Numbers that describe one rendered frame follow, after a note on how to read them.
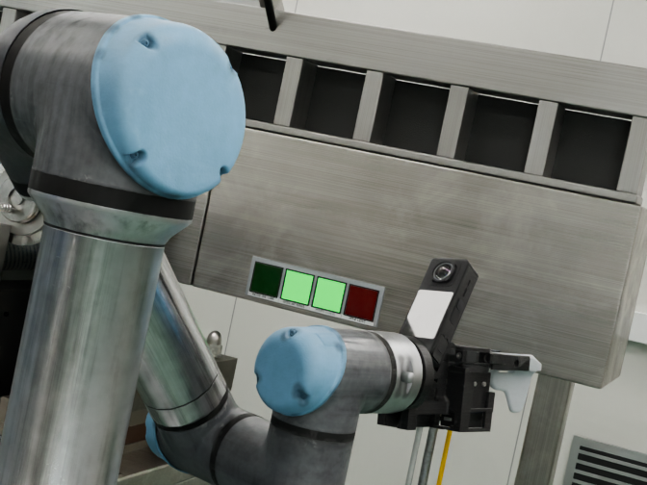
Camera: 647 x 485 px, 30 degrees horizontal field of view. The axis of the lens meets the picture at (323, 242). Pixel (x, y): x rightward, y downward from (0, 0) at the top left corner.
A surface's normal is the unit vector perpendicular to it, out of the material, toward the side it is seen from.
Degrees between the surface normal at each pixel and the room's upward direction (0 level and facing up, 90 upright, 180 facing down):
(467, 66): 90
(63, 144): 90
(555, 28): 90
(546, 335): 90
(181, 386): 106
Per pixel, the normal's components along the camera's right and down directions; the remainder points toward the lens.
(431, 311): -0.49, -0.59
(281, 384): -0.67, -0.11
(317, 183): -0.35, -0.02
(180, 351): 0.66, 0.23
